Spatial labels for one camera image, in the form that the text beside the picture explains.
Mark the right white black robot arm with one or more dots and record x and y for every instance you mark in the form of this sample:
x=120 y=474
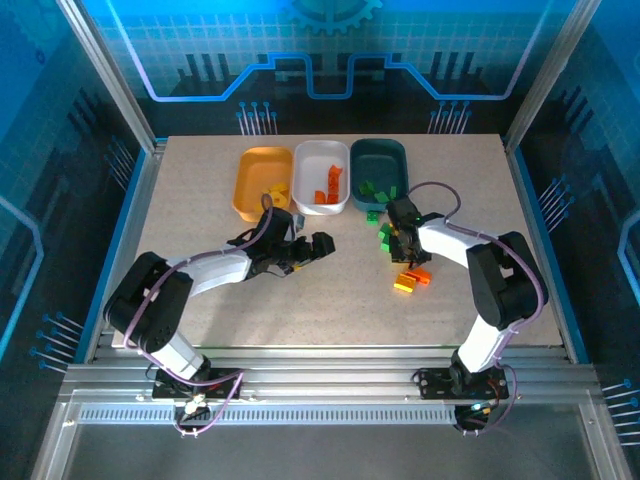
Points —
x=450 y=240

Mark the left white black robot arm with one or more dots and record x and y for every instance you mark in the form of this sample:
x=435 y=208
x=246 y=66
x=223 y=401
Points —
x=215 y=272

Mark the teal plastic container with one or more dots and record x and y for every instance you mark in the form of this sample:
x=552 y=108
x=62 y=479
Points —
x=380 y=165

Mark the orange plastic container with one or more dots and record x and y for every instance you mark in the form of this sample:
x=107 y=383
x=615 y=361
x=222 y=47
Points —
x=260 y=167

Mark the white plastic container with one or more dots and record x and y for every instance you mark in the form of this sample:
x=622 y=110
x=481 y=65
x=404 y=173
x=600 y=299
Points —
x=315 y=165

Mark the blue circuit print wide panel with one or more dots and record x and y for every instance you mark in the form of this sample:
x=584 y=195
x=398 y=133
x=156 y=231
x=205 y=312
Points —
x=325 y=40

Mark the blue circuit print side panel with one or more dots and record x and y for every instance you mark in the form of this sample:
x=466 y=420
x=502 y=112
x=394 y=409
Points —
x=40 y=150
x=600 y=150

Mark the aluminium side rail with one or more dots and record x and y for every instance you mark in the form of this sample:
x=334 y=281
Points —
x=527 y=200
x=144 y=200

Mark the aluminium frame cross rail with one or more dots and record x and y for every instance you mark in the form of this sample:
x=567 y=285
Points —
x=325 y=375

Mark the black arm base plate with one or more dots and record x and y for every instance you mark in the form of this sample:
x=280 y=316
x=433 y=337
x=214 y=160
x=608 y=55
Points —
x=227 y=385
x=430 y=385

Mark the aluminium frame post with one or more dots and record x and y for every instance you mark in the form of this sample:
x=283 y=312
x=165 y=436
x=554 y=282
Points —
x=110 y=80
x=550 y=75

